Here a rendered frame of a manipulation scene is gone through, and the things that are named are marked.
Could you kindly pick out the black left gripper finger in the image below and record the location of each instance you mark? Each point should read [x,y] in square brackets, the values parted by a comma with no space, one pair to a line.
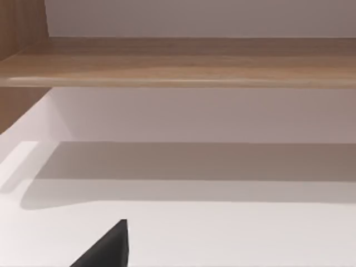
[112,246]

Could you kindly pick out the wooden open shelf unit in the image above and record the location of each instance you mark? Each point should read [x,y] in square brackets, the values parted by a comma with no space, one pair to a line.
[178,62]

